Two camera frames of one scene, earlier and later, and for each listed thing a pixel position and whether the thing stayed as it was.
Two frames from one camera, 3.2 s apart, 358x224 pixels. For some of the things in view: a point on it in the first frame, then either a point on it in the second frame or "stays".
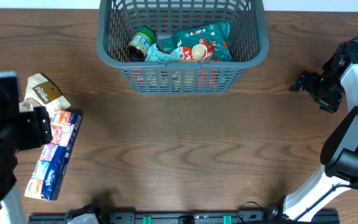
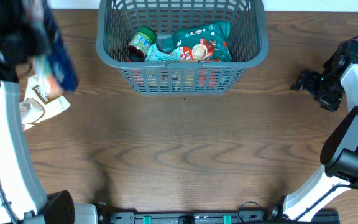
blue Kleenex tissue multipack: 55,155 to 54,72
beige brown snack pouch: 42,92 stays
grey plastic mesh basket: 249,46 stays
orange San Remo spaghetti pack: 177,79 stays
